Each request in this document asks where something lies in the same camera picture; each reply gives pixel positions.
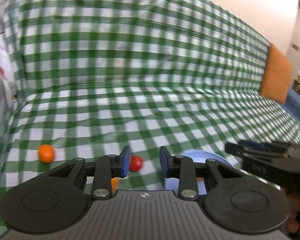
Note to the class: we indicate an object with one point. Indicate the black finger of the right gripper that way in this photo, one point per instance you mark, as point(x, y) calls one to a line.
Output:
point(242, 148)

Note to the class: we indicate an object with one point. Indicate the small orange tangerine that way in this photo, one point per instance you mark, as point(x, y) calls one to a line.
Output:
point(115, 184)

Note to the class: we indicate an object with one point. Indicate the blue sofa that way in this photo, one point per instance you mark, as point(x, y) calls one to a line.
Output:
point(292, 105)

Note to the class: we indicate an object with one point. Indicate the green white checkered cloth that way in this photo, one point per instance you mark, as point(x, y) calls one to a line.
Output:
point(93, 76)

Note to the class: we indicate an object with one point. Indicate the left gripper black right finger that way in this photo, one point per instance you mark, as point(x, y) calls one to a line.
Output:
point(221, 179)

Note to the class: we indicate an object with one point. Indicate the large red tomato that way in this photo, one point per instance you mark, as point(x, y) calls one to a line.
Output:
point(136, 163)

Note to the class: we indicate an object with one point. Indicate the orange cushion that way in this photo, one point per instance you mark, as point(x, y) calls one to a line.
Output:
point(277, 75)

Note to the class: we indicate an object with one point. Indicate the light blue plate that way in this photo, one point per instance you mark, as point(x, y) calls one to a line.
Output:
point(198, 156)

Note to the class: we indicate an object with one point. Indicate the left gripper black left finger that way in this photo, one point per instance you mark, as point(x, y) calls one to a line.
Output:
point(103, 170)

